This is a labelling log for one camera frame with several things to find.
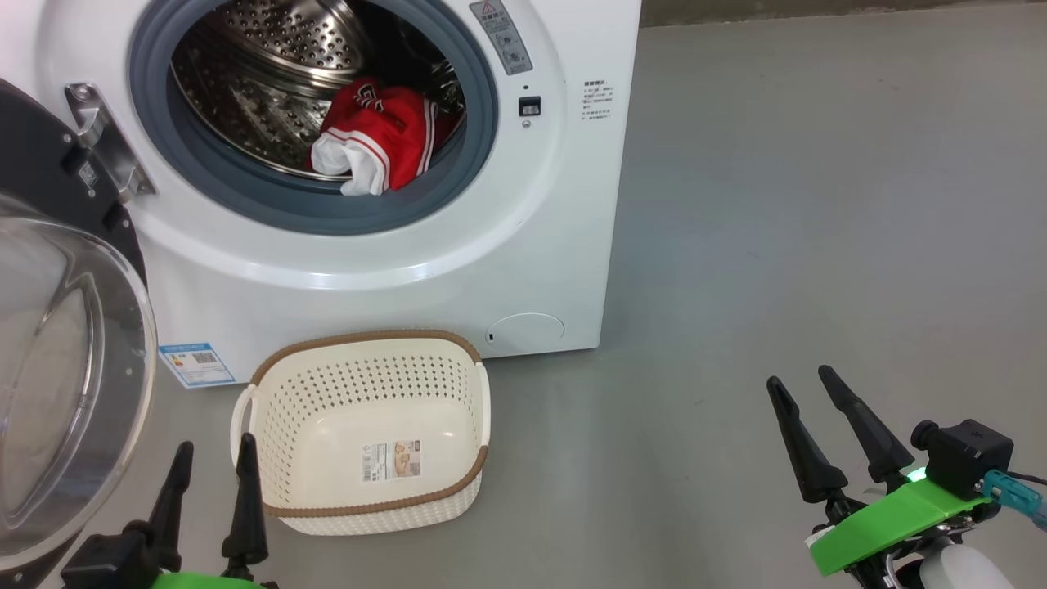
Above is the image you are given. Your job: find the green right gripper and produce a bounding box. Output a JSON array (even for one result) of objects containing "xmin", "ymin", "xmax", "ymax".
[{"xmin": 766, "ymin": 365, "xmax": 997, "ymax": 583}]

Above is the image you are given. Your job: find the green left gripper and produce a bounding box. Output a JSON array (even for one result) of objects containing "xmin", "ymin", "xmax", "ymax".
[{"xmin": 147, "ymin": 434, "xmax": 281, "ymax": 589}]

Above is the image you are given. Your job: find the teal cable connector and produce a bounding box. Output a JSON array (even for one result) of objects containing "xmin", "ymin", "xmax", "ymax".
[{"xmin": 980, "ymin": 470, "xmax": 1047, "ymax": 534}]

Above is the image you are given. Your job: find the cream perforated laundry basket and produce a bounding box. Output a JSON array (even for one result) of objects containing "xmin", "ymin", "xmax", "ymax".
[{"xmin": 230, "ymin": 330, "xmax": 492, "ymax": 537}]

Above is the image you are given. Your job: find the red number 23 jersey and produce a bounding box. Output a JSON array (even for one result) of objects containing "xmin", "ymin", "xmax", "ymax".
[{"xmin": 309, "ymin": 86, "xmax": 438, "ymax": 197}]

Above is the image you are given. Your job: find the grey warning label strip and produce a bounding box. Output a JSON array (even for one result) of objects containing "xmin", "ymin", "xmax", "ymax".
[{"xmin": 470, "ymin": 0, "xmax": 533, "ymax": 76}]

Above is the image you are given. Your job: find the paper basket label sticker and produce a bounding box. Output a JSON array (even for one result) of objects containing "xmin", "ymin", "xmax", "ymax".
[{"xmin": 362, "ymin": 439, "xmax": 422, "ymax": 482}]

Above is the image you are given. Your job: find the black round glass washer door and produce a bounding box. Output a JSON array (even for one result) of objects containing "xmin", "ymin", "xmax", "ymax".
[{"xmin": 0, "ymin": 78, "xmax": 158, "ymax": 589}]

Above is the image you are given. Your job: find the blue energy label sticker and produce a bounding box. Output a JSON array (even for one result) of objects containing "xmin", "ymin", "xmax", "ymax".
[{"xmin": 159, "ymin": 343, "xmax": 236, "ymax": 389}]

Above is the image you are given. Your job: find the stainless steel washing machine drum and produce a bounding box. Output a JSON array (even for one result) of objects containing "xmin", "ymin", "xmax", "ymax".
[{"xmin": 170, "ymin": 0, "xmax": 467, "ymax": 182}]

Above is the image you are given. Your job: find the white front-load washing machine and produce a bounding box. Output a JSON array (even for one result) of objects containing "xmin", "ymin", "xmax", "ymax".
[{"xmin": 0, "ymin": 0, "xmax": 643, "ymax": 385}]

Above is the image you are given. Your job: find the red sports garment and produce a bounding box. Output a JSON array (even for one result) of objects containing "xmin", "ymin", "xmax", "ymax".
[{"xmin": 327, "ymin": 76, "xmax": 461, "ymax": 152}]

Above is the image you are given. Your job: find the round white filter cover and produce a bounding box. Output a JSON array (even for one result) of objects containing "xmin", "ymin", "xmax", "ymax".
[{"xmin": 485, "ymin": 312, "xmax": 566, "ymax": 355}]

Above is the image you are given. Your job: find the silver metal door hinge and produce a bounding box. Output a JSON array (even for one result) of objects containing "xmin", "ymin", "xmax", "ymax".
[{"xmin": 65, "ymin": 82, "xmax": 156, "ymax": 201}]

